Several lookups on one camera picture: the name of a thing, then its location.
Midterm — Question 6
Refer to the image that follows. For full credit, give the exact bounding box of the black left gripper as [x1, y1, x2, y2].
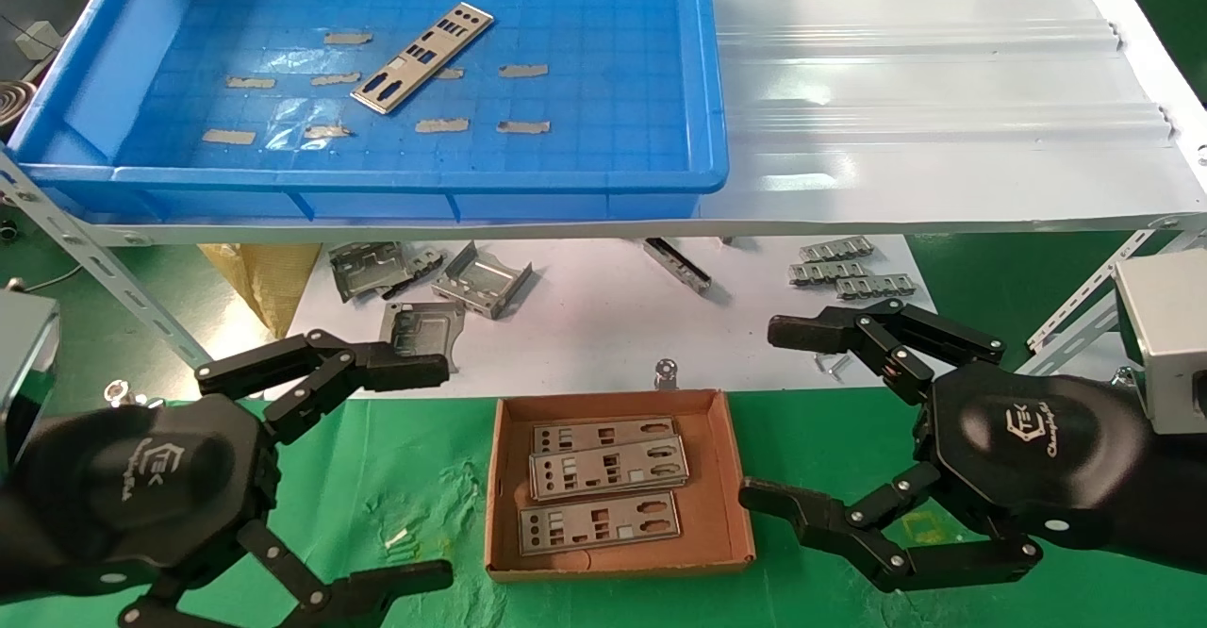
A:
[0, 394, 281, 603]

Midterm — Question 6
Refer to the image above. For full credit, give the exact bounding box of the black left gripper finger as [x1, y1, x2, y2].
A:
[118, 521, 455, 628]
[195, 329, 450, 447]

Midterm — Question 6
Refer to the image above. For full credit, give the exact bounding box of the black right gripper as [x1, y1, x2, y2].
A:
[738, 298, 1207, 596]

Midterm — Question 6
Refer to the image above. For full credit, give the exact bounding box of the silver perforated metal shield plate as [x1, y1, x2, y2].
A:
[351, 3, 495, 115]
[518, 490, 682, 556]
[528, 428, 689, 502]
[533, 418, 677, 452]

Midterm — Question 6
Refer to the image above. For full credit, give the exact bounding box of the brown cardboard box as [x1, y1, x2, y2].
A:
[484, 388, 757, 583]

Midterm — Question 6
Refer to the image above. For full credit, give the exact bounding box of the blue plastic tray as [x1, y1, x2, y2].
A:
[8, 0, 729, 223]

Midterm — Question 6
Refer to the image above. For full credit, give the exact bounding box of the flat grey stamped metal plate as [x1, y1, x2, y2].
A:
[379, 302, 467, 374]

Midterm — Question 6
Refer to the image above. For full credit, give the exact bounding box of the green cloth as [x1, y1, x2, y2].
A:
[0, 388, 1207, 628]

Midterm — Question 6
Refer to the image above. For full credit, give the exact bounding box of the small ridged metal part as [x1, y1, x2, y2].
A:
[401, 246, 447, 282]

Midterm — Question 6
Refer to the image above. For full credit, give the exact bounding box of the yellow plastic bag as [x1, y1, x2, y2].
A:
[198, 243, 323, 339]

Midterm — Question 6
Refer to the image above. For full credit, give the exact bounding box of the small ridged metal strip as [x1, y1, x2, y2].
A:
[800, 236, 875, 263]
[835, 273, 918, 301]
[788, 261, 869, 287]

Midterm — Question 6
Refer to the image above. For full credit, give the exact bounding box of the white board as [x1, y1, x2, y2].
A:
[264, 235, 939, 401]

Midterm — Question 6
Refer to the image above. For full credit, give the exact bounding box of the grey perforated angle bar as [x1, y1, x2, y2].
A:
[1026, 229, 1180, 354]
[1017, 298, 1128, 376]

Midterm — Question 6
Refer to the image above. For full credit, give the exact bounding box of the grey perforated shelf leg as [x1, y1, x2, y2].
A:
[0, 152, 216, 370]

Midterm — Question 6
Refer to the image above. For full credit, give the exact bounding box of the clear plastic film patch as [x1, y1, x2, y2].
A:
[264, 98, 333, 153]

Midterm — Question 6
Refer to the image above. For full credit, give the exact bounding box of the white corrugated shelf sheet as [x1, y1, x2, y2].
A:
[66, 0, 1207, 247]

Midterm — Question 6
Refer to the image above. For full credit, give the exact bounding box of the coiled metal tube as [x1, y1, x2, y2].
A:
[0, 79, 39, 131]

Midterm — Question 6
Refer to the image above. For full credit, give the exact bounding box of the white power adapter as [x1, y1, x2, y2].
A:
[14, 20, 63, 59]

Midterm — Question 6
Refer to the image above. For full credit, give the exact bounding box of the grey folded metal bracket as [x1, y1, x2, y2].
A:
[328, 241, 416, 305]

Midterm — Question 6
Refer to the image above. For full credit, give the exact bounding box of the grey U-shaped metal bracket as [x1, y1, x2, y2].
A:
[431, 240, 535, 321]

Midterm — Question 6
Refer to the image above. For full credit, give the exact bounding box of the thin white cable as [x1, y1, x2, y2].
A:
[19, 265, 86, 294]

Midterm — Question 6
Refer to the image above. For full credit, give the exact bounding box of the narrow metal rail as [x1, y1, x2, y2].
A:
[643, 238, 712, 295]

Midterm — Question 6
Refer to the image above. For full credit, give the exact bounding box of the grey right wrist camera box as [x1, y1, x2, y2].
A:
[1113, 249, 1207, 437]

